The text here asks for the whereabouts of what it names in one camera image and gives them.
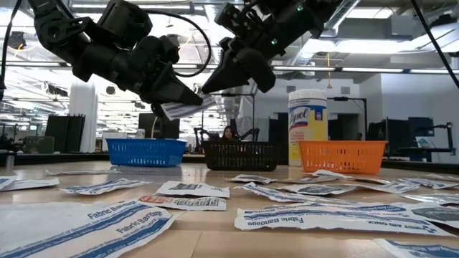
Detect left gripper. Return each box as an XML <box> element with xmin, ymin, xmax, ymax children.
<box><xmin>73</xmin><ymin>0</ymin><xmax>204</xmax><ymax>117</ymax></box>

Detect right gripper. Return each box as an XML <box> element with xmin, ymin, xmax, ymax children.
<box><xmin>200</xmin><ymin>0</ymin><xmax>323</xmax><ymax>95</ymax></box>

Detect blue striped fabric bandage wrapper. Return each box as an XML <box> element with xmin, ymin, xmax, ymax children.
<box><xmin>425</xmin><ymin>173</ymin><xmax>459</xmax><ymax>182</ymax></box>
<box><xmin>234</xmin><ymin>201</ymin><xmax>453</xmax><ymax>237</ymax></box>
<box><xmin>44</xmin><ymin>167</ymin><xmax>122</xmax><ymax>177</ymax></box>
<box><xmin>349</xmin><ymin>178</ymin><xmax>421</xmax><ymax>194</ymax></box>
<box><xmin>233</xmin><ymin>181</ymin><xmax>359</xmax><ymax>206</ymax></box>
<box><xmin>373</xmin><ymin>238</ymin><xmax>459</xmax><ymax>258</ymax></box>
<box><xmin>0</xmin><ymin>199</ymin><xmax>177</xmax><ymax>258</ymax></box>
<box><xmin>60</xmin><ymin>178</ymin><xmax>152</xmax><ymax>196</ymax></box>
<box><xmin>160</xmin><ymin>93</ymin><xmax>217</xmax><ymax>122</ymax></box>
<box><xmin>397</xmin><ymin>177</ymin><xmax>459</xmax><ymax>191</ymax></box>

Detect blue plastic basket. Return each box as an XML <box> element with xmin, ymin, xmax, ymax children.
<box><xmin>106</xmin><ymin>138</ymin><xmax>187</xmax><ymax>168</ymax></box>

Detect black plastic basket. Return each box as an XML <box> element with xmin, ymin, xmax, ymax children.
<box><xmin>202</xmin><ymin>140</ymin><xmax>280</xmax><ymax>172</ymax></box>

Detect person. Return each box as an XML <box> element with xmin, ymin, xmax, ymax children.
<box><xmin>221</xmin><ymin>125</ymin><xmax>236</xmax><ymax>142</ymax></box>

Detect white pillar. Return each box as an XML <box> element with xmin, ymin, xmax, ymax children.
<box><xmin>68</xmin><ymin>77</ymin><xmax>99</xmax><ymax>153</ymax></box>

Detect Lysol wipes canister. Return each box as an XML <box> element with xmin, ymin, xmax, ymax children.
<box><xmin>288</xmin><ymin>88</ymin><xmax>328</xmax><ymax>168</ymax></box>

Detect black partition panels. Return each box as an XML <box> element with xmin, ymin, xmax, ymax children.
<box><xmin>44</xmin><ymin>114</ymin><xmax>86</xmax><ymax>153</ymax></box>

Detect grey box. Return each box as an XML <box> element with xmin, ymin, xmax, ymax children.
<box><xmin>23</xmin><ymin>135</ymin><xmax>55</xmax><ymax>155</ymax></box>

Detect orange plastic basket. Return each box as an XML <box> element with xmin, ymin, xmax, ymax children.
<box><xmin>298</xmin><ymin>140</ymin><xmax>388</xmax><ymax>175</ymax></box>

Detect black round ceiling fixture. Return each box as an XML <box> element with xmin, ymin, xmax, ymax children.
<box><xmin>6</xmin><ymin>30</ymin><xmax>27</xmax><ymax>50</ymax></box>

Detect dark desk monitors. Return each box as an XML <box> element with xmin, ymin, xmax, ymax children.
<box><xmin>367</xmin><ymin>116</ymin><xmax>435</xmax><ymax>148</ymax></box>

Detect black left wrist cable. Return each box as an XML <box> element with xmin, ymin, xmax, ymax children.
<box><xmin>143</xmin><ymin>9</ymin><xmax>213</xmax><ymax>78</ymax></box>

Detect black background rig frame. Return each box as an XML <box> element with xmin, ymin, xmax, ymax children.
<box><xmin>201</xmin><ymin>92</ymin><xmax>256</xmax><ymax>141</ymax></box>

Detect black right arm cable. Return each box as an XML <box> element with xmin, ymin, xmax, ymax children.
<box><xmin>408</xmin><ymin>0</ymin><xmax>459</xmax><ymax>90</ymax></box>

